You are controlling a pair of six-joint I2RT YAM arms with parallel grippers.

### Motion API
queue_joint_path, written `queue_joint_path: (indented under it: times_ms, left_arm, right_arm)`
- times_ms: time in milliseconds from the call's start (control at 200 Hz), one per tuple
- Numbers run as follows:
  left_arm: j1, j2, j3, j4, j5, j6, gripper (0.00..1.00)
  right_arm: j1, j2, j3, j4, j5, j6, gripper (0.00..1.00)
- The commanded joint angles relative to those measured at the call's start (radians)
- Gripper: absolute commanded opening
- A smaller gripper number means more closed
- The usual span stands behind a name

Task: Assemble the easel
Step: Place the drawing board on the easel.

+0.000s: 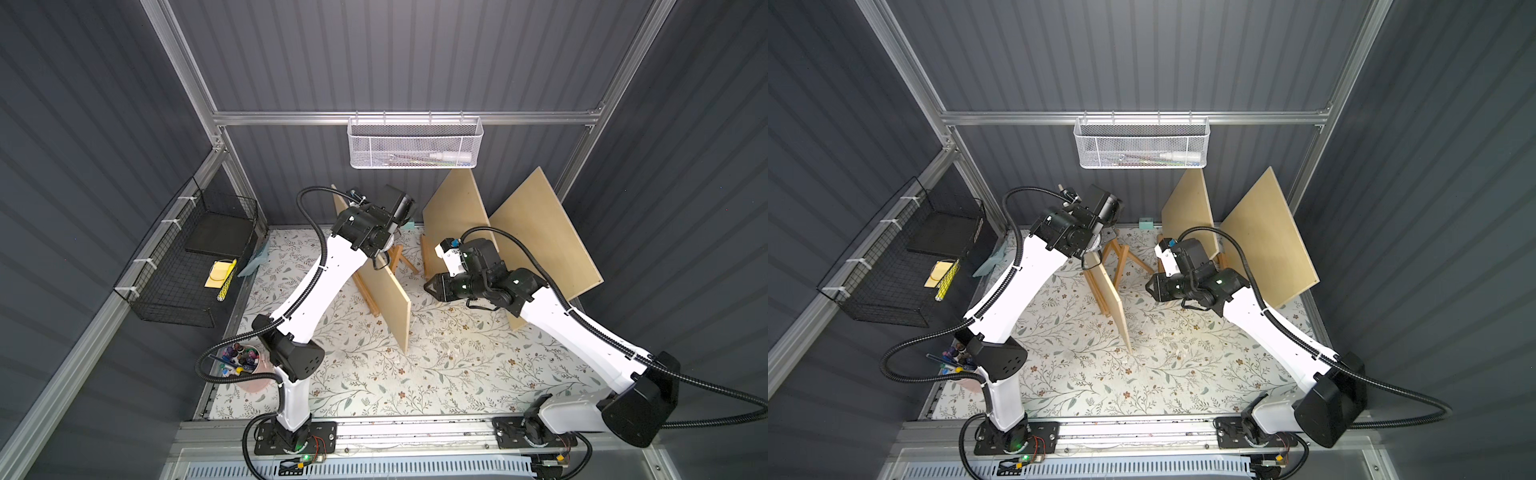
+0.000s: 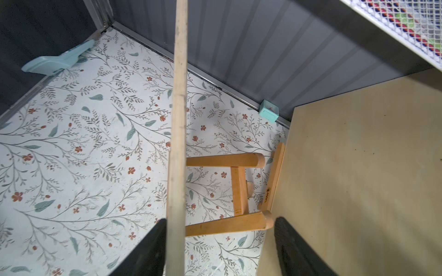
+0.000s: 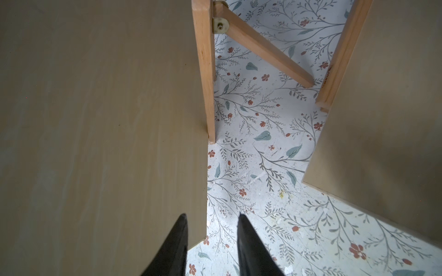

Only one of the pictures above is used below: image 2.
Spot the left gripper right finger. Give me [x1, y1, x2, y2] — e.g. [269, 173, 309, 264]
[274, 217, 336, 276]

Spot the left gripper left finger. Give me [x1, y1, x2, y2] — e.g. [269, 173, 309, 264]
[110, 218, 167, 276]

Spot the light plywood board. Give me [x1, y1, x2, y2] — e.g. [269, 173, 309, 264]
[272, 69, 442, 276]
[165, 0, 188, 276]

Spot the wooden easel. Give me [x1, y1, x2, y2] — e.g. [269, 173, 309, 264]
[186, 143, 285, 237]

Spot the small teal box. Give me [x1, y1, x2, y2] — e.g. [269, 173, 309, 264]
[259, 100, 279, 123]

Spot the teal calculator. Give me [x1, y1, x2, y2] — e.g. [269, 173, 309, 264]
[21, 39, 96, 75]

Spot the white wire mesh basket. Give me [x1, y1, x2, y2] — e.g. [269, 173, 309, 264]
[343, 0, 442, 70]

